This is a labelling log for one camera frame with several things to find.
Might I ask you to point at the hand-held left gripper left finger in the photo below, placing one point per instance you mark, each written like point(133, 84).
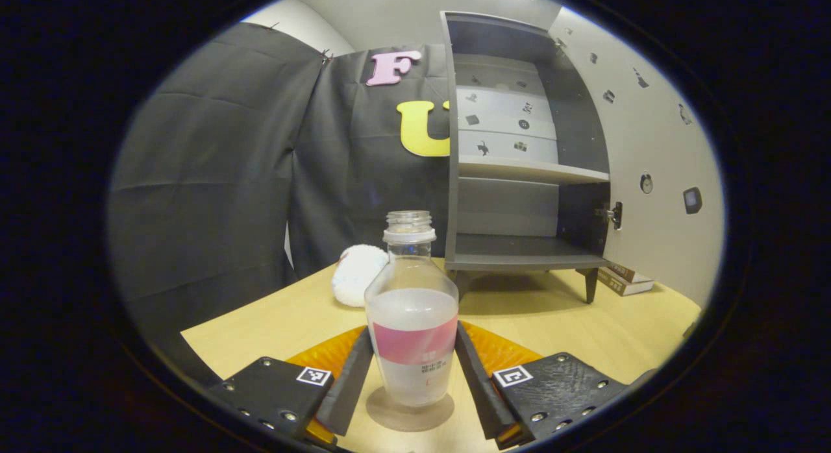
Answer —
point(347, 388)

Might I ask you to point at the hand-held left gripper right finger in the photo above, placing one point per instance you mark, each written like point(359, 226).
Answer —
point(480, 388)

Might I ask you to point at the round brown coaster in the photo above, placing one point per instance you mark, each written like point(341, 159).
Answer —
point(389, 417)

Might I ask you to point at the clear bottle with pink label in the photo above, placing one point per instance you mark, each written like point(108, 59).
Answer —
point(410, 323)

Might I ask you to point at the dark grey cabinet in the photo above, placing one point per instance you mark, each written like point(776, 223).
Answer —
point(506, 209)

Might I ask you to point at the light grey cabinet door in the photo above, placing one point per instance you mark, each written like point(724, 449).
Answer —
point(656, 258)

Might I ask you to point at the metal cabinet door hinge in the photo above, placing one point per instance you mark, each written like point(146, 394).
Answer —
point(613, 215)
point(560, 45)

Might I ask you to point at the grey cabinet shelf board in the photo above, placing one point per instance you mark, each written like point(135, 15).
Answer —
point(519, 171)

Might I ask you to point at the white plush toy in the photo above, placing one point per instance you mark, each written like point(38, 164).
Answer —
point(357, 274)

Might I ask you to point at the tan book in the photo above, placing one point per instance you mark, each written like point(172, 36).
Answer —
point(623, 287)

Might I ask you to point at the brown book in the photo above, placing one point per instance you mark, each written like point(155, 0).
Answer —
point(630, 272)

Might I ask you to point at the black backdrop cloth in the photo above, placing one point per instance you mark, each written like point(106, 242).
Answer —
point(208, 213)

